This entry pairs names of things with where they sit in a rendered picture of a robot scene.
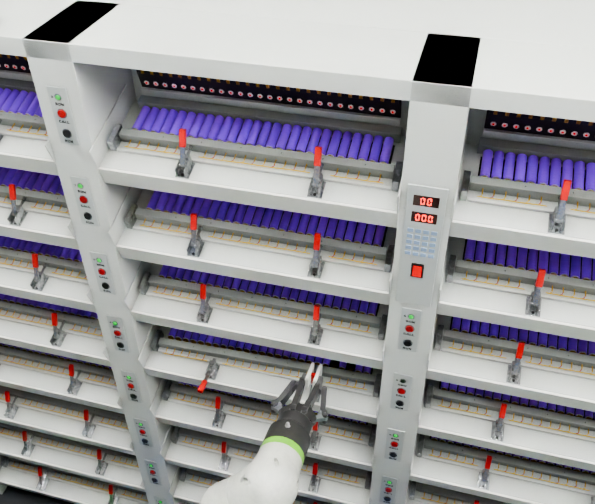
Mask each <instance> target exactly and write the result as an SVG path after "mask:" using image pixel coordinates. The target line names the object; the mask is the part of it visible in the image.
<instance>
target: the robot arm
mask: <svg viewBox="0 0 595 504"><path fill-rule="evenodd" d="M314 366H315V363H314V362H312V363H311V365H310V368H309V370H308V373H303V374H302V377H300V378H299V381H296V380H291V382H290V383H289V384H288V385H287V387H286V388H285V389H284V390H283V392H282V393H281V394H280V395H279V397H278V398H277V399H275V400H273V401H272V402H271V412H272V413H275V412H277V413H278V419H277V421H275V422H273V423H272V424H271V425H270V427H269V429H268V431H267V433H266V436H265V438H264V440H263V442H262V445H261V447H260V449H259V451H258V453H257V455H256V456H255V458H254V459H253V461H252V462H251V463H249V464H248V465H247V466H246V467H244V468H243V469H242V470H240V471H239V472H237V473H236V474H234V475H232V476H230V477H228V478H226V479H224V480H222V481H219V482H217V483H215V484H213V485H212V486H210V487H209V488H208V489H207V490H206V491H205V493H204V494H203V496H202V499H201V501H200V504H292V503H293V502H294V500H295V498H296V496H297V493H298V487H299V476H300V471H301V468H302V466H303V463H304V460H305V457H306V454H307V452H308V449H309V446H310V442H311V439H310V435H309V434H310V431H311V429H312V427H313V426H314V425H315V424H316V422H320V421H322V423H323V424H326V423H327V421H328V412H327V410H326V396H327V387H326V386H322V384H323V376H322V370H323V364H320V365H319V367H318V369H317V372H316V374H315V377H314V379H313V383H312V391H311V393H310V395H309V397H308V399H307V400H306V401H305V403H304V404H301V403H300V401H301V397H302V394H303V391H304V389H305V390H307V389H308V387H309V384H310V382H311V373H314ZM295 391H296V392H295ZM294 392H295V395H294V397H293V400H292V403H290V404H288V405H286V406H284V405H285V404H286V402H287V401H288V400H289V398H290V397H291V396H292V394H293V393H294ZM319 394H320V395H321V404H320V410H319V412H318V414H317V416H316V415H315V414H314V412H313V410H312V408H313V406H314V404H315V401H316V399H317V397H318V395H319ZM283 406H284V407H283Z"/></svg>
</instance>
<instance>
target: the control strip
mask: <svg viewBox="0 0 595 504"><path fill-rule="evenodd" d="M448 190H449V189H444V188H437V187H430V186H422V185H415V184H408V189H407V198H406V207H405V217H404V226H403V235H402V244H401V254H400V263H399V272H398V281H397V291H396V300H395V301H399V302H405V303H411V304H416V305H422V306H428V307H431V301H432V294H433V288H434V281H435V275H436V268H437V262H438V255H439V249H440V242H441V236H442V229H443V223H444V216H445V210H446V203H447V197H448ZM420 197H426V198H433V205H432V207H429V206H422V205H419V201H420ZM415 213H420V214H427V215H434V222H433V224H432V223H425V222H419V221H414V215H415Z"/></svg>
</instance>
